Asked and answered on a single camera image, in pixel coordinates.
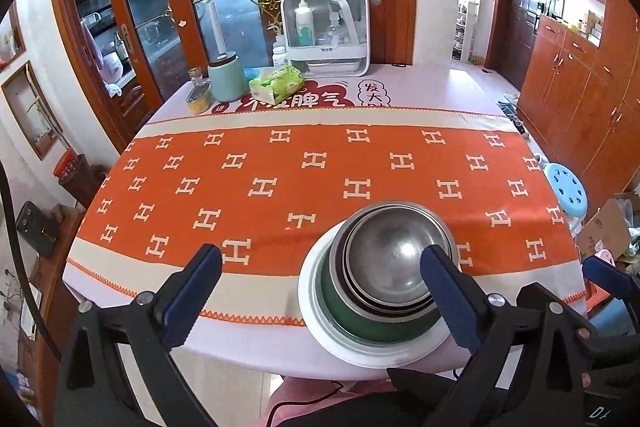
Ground green ceramic plate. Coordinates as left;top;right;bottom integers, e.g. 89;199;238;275
320;259;440;343

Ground medium steel bowl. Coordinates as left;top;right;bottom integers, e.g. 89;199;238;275
336;204;457;316

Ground small steel bowl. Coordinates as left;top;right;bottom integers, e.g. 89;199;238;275
344;205;449;308

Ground large steel bowl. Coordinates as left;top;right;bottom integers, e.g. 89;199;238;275
327;200;460;324

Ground white ceramic plate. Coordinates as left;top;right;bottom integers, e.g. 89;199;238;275
297;221;451;369

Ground cardboard box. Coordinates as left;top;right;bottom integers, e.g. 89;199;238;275
575;192;639;260

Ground blue plastic stool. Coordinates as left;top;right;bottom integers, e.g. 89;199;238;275
542;161;588;235

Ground wooden cabinet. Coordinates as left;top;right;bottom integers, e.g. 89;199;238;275
518;0;639;213

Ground orange H pattern blanket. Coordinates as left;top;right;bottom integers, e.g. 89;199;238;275
64;106;587;327

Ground yellow tin can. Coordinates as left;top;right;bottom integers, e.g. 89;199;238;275
186;83;214;115

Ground mint green canister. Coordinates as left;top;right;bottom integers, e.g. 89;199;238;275
207;51;250;102

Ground green tissue pack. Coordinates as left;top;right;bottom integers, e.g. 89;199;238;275
248;65;305;106

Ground white cosmetic storage box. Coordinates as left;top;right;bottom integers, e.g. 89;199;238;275
280;0;371;79

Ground white pill bottle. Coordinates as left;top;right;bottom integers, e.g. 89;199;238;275
272;44;288;67

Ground black cable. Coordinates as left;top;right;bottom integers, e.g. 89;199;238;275
0;160;64;363

